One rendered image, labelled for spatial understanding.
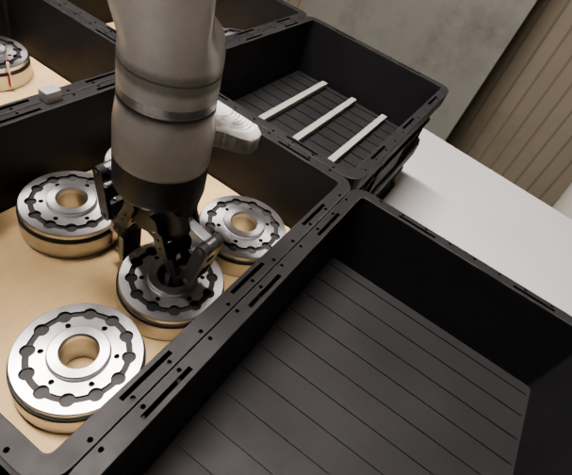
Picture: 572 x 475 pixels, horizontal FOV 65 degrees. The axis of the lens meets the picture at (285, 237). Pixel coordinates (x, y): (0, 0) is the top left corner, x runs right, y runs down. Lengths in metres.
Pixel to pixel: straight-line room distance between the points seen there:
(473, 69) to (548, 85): 0.42
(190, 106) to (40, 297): 0.26
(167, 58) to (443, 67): 1.96
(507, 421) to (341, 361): 0.18
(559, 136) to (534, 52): 0.40
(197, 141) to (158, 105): 0.04
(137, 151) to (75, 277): 0.20
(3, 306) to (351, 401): 0.34
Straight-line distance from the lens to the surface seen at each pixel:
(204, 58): 0.30
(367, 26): 2.33
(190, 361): 0.33
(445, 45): 2.20
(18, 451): 0.31
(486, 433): 0.54
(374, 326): 0.53
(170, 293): 0.44
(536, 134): 2.51
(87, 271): 0.50
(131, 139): 0.33
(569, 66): 2.43
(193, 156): 0.34
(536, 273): 1.00
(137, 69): 0.31
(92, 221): 0.51
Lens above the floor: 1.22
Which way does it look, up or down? 43 degrees down
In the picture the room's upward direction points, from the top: 21 degrees clockwise
